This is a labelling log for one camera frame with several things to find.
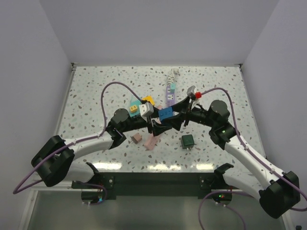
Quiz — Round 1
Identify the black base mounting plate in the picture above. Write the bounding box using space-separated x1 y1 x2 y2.
71 163 234 204

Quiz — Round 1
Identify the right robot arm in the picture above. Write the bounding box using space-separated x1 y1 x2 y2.
167 97 300 219

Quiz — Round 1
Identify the yellow cube socket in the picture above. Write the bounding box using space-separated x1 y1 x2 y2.
142 95 155 106

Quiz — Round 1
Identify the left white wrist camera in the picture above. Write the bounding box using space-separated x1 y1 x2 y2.
139 102 154 120

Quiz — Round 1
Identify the pink power strip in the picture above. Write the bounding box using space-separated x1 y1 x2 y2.
144 134 160 150

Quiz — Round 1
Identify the dark green cube socket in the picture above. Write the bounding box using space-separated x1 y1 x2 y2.
181 134 195 150

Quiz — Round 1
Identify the aluminium rail frame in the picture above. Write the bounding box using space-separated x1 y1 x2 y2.
16 63 77 230

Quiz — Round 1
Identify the small yellow adapter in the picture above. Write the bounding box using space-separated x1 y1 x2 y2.
130 105 138 113

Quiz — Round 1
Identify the purple power strip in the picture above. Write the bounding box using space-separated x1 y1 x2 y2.
166 83 176 107

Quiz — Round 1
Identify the blue cube socket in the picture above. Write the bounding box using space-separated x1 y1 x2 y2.
158 107 174 122

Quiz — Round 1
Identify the small pink plug adapter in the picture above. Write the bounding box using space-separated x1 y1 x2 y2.
131 133 142 144

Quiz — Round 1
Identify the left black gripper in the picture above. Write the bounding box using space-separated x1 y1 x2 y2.
121 106 172 137

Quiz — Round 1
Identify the teal power strip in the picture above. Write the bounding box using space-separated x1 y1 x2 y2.
128 96 141 117

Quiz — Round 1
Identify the striped braided cord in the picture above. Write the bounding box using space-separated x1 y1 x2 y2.
166 68 179 84

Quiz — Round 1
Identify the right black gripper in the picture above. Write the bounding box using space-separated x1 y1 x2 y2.
163 95 216 130

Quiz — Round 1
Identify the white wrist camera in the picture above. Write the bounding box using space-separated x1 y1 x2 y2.
139 102 154 120
187 85 202 101

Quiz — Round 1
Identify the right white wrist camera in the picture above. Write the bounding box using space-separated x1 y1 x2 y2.
187 85 202 101

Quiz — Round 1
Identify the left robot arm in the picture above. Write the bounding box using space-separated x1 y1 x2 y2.
31 108 150 188

